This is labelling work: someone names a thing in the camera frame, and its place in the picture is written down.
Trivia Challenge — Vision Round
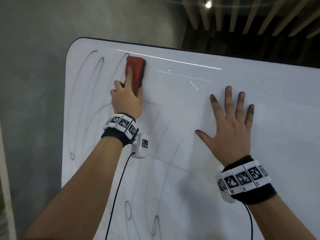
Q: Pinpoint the person's right hand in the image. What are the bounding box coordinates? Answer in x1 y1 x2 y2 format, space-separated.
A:
195 86 255 169

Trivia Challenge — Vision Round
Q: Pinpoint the white whiteboard with black frame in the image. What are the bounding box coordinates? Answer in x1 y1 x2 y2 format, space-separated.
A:
61 37 320 240

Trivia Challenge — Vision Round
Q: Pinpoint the black wristband with marker tiles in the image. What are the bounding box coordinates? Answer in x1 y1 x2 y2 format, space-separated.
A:
101 112 140 148
215 155 277 205

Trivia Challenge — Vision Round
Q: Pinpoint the person's right forearm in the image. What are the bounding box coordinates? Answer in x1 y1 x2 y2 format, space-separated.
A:
246 192 320 240

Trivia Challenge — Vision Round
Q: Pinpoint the person's left hand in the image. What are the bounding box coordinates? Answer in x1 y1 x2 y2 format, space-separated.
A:
110 66 144 120

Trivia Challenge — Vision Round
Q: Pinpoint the person's left forearm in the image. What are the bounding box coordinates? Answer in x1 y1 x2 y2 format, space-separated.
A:
24 136 124 240

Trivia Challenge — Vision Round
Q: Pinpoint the red whiteboard eraser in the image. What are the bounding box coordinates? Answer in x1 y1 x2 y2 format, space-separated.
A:
124 56 146 95

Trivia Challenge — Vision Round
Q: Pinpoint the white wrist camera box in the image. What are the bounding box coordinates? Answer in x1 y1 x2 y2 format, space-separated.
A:
131 133 151 159

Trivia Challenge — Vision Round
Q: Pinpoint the black cable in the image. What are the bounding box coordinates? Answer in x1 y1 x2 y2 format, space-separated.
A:
243 203 254 240
105 152 137 240

